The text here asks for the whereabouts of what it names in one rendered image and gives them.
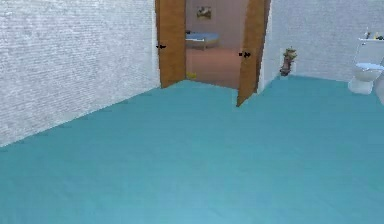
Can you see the yellow object on floor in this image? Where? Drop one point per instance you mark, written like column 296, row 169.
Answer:
column 191, row 75

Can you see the brown wooden room door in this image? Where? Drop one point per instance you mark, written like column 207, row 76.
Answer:
column 172, row 43
column 250, row 50

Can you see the white toilet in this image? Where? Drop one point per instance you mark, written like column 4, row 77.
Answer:
column 366, row 63

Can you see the small yellow item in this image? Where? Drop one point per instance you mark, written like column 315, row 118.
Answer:
column 377, row 36

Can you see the framed wall picture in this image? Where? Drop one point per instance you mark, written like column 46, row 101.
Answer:
column 203, row 12

